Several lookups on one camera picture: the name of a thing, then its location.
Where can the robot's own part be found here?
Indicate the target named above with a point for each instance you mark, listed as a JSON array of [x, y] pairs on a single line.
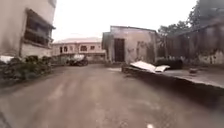
[[150, 126]]

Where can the vehicle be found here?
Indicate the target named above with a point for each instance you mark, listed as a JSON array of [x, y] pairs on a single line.
[[77, 60]]

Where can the weathered grey wall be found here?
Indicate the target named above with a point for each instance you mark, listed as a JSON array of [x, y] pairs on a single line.
[[196, 45]]

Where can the brown dirt road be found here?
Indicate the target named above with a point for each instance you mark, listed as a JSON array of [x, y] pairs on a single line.
[[93, 100]]

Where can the trees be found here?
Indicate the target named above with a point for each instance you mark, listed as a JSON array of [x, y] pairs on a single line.
[[200, 13]]

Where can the pale metal sheets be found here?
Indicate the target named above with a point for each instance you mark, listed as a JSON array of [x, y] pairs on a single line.
[[146, 66]]

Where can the raised concrete slab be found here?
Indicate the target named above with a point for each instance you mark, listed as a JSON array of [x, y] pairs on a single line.
[[186, 78]]

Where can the pink building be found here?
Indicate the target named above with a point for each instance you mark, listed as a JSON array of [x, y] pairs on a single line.
[[78, 47]]

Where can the grey building with window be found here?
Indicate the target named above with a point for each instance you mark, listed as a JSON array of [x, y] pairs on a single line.
[[15, 26]]

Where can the small grey concrete building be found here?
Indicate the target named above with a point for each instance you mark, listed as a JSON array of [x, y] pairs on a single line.
[[131, 45]]

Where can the pile of rubble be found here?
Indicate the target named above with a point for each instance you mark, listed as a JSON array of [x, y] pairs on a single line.
[[23, 68]]

